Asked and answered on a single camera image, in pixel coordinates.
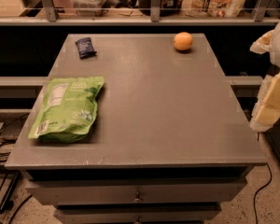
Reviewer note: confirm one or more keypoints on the grey lower drawer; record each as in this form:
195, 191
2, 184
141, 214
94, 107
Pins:
138, 214

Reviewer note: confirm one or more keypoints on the grey upper drawer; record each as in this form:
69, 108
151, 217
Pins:
84, 192

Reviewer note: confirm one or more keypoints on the orange fruit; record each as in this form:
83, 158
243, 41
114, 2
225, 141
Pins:
183, 41

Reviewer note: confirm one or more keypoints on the grey metal shelf rail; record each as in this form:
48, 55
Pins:
124, 13

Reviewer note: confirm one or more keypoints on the dark blue rxbar wrapper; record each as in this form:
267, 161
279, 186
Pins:
85, 48

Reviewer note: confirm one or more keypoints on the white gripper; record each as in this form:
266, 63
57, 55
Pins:
267, 110

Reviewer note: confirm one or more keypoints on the grey drawer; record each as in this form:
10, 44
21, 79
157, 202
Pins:
138, 214
84, 192

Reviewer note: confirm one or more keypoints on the black power adapter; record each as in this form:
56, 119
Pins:
11, 130

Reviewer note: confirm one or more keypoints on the green snack bag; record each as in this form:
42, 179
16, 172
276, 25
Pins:
68, 110

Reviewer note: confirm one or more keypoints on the colourful snack bag on shelf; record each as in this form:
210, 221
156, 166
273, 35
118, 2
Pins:
215, 8

